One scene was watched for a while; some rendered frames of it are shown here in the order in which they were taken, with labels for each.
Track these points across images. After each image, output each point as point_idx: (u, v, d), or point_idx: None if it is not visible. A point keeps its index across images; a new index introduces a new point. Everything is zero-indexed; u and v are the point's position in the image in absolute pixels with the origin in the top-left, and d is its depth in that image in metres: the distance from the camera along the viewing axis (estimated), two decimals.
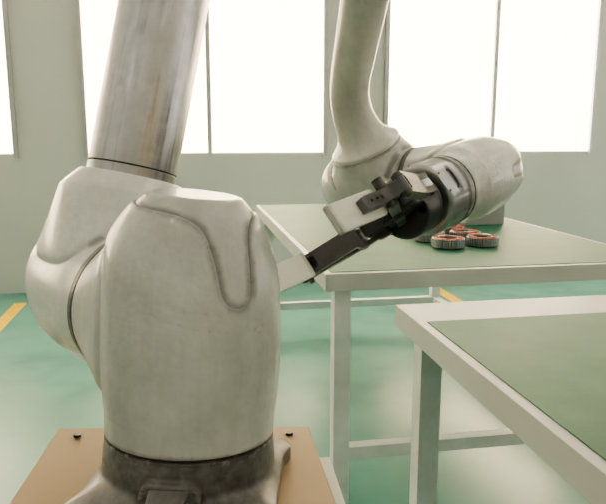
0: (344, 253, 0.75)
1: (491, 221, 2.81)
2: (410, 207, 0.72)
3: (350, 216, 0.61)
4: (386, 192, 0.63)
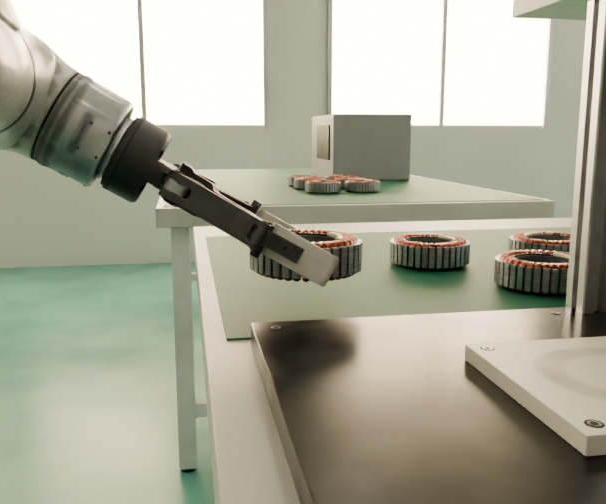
0: (227, 195, 0.67)
1: (396, 176, 2.63)
2: (184, 176, 0.59)
3: (316, 259, 0.59)
4: (269, 241, 0.57)
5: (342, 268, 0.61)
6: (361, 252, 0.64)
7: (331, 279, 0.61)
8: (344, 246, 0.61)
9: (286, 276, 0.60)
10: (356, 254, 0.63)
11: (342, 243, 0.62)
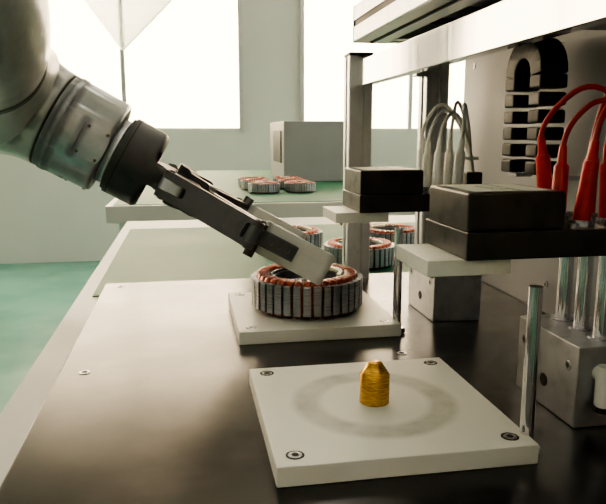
0: (222, 194, 0.67)
1: (342, 177, 2.87)
2: (183, 178, 0.59)
3: (311, 258, 0.58)
4: (263, 240, 0.56)
5: (343, 305, 0.62)
6: (361, 287, 0.65)
7: (332, 316, 0.62)
8: (345, 283, 0.62)
9: (288, 314, 0.61)
10: (357, 290, 0.63)
11: (343, 280, 0.62)
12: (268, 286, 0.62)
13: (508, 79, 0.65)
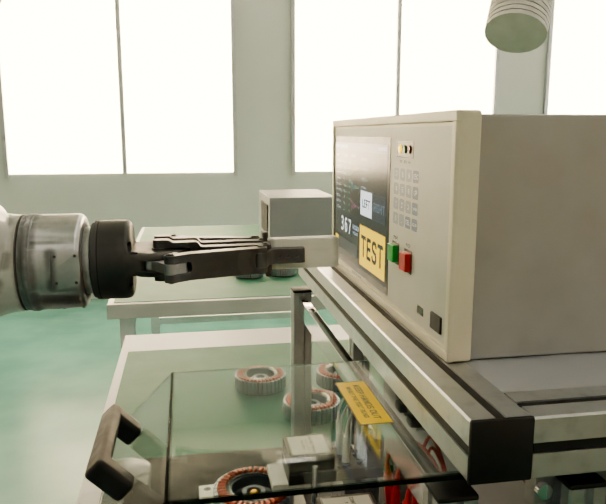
0: (217, 243, 0.64)
1: None
2: (159, 253, 0.59)
3: (319, 248, 0.65)
4: (272, 258, 0.63)
5: None
6: (292, 500, 0.90)
7: None
8: None
9: None
10: None
11: (277, 501, 0.88)
12: None
13: None
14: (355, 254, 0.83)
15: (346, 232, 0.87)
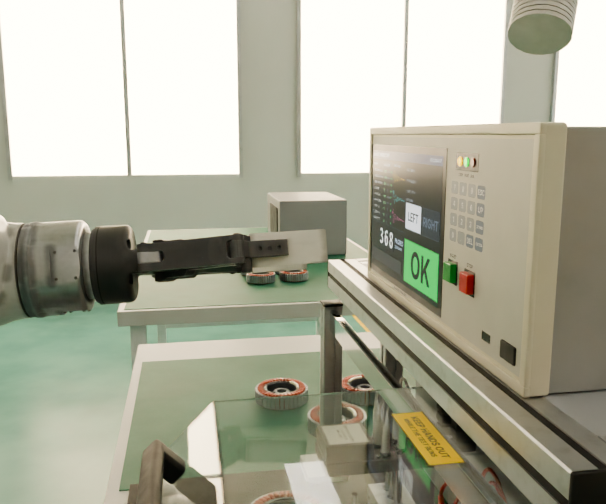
0: None
1: (334, 251, 3.08)
2: None
3: (304, 242, 0.58)
4: (251, 250, 0.56)
5: None
6: None
7: None
8: None
9: None
10: None
11: None
12: None
13: None
14: (398, 270, 0.78)
15: (386, 246, 0.83)
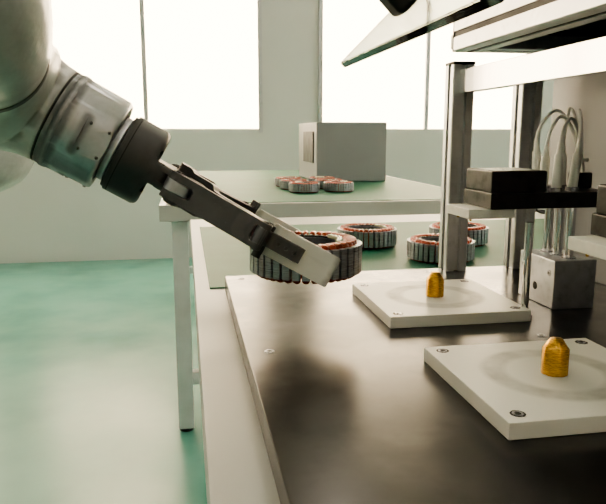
0: (226, 195, 0.67)
1: (373, 177, 2.94)
2: (184, 176, 0.58)
3: (317, 260, 0.59)
4: (270, 242, 0.57)
5: (342, 270, 0.61)
6: (361, 254, 0.64)
7: (331, 281, 0.61)
8: (344, 248, 0.61)
9: (286, 279, 0.61)
10: (356, 256, 0.63)
11: (342, 245, 0.62)
12: None
13: None
14: None
15: None
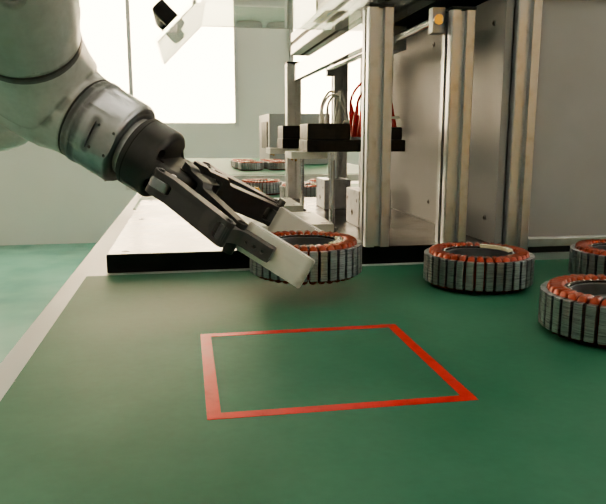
0: (243, 192, 0.69)
1: (318, 161, 3.42)
2: (178, 173, 0.63)
3: (290, 260, 0.59)
4: (238, 239, 0.59)
5: (322, 273, 0.60)
6: (353, 258, 0.62)
7: (311, 283, 0.61)
8: (326, 251, 0.60)
9: (266, 277, 0.61)
10: (343, 260, 0.61)
11: (325, 247, 0.60)
12: None
13: None
14: None
15: None
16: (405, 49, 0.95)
